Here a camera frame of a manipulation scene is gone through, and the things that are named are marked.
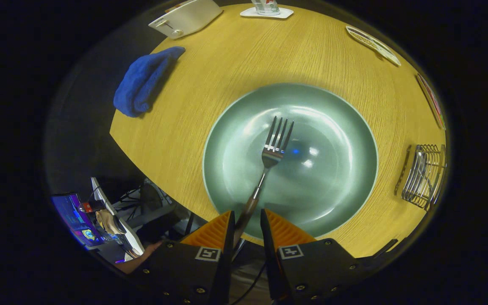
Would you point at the plate of meat and vegetables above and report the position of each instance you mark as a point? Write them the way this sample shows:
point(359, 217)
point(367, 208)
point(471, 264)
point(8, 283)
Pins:
point(432, 101)

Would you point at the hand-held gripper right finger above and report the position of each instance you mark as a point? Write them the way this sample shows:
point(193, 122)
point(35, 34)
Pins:
point(311, 271)

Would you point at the white toaster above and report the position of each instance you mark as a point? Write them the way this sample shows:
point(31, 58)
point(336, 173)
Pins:
point(189, 17)

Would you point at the tan cloth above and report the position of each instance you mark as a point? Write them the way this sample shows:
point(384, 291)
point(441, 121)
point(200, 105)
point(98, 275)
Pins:
point(110, 222)

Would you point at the green round plate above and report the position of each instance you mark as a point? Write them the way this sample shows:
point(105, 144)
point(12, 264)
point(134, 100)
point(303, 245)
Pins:
point(333, 169)

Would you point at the blue folded cloth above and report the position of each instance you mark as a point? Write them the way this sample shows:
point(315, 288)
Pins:
point(140, 84)

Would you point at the laptop with lit screen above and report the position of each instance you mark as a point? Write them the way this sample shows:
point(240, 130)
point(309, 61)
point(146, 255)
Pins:
point(76, 218)

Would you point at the white divided bean dish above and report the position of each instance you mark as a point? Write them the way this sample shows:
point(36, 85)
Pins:
point(373, 42)

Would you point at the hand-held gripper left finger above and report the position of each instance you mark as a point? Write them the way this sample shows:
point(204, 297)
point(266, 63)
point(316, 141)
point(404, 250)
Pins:
point(193, 271)

